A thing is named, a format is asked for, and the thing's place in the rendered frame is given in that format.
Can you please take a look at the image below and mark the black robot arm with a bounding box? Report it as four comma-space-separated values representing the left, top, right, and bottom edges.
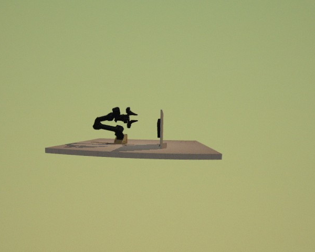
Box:
93, 107, 128, 140

